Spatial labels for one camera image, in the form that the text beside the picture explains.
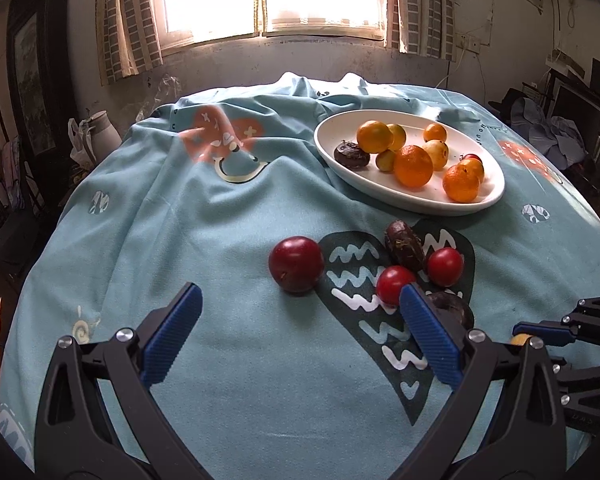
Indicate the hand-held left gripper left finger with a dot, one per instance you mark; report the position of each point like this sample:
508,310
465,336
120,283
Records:
172,332

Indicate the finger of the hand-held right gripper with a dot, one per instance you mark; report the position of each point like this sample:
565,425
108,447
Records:
585,375
550,332

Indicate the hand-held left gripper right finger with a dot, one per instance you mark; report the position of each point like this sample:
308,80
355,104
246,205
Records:
430,335

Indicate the dark purple passion fruit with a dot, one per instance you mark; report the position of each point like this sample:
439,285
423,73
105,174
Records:
452,311
404,245

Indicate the small red plum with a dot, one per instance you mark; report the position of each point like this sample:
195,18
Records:
445,266
392,282

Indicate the white oval plate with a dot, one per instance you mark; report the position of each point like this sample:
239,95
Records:
480,205

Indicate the bumpy mandarin orange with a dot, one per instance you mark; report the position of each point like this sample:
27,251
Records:
461,184

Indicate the large orange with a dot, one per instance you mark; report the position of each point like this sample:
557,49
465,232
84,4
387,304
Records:
413,166

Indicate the medium orange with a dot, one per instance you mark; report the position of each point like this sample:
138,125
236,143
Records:
373,136
476,170

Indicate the wrinkled dark passion fruit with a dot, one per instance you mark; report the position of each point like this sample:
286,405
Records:
351,155

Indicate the yellow-orange citrus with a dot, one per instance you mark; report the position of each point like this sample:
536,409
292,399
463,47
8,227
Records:
398,136

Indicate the small orange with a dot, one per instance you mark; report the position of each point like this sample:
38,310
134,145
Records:
435,132

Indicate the light blue printed tablecloth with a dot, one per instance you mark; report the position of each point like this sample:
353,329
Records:
205,220

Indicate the large dark red plum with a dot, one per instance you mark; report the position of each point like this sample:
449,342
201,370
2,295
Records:
296,264

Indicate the blue-grey clothes pile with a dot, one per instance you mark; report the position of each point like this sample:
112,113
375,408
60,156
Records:
550,130

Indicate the white jug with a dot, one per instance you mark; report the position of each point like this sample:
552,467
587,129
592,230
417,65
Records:
105,135

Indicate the white plastic bag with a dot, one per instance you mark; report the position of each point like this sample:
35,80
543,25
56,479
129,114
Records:
81,142

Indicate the black monitor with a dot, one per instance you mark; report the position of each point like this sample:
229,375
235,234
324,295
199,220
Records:
582,115

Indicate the clear plastic wrap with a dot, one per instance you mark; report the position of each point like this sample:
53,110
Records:
160,97

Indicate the dark framed picture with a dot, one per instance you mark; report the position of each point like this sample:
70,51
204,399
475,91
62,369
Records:
37,80

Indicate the checked beige curtain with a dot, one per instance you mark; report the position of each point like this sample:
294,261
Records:
420,7
127,20

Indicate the white wall socket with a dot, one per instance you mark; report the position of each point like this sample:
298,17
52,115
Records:
467,42

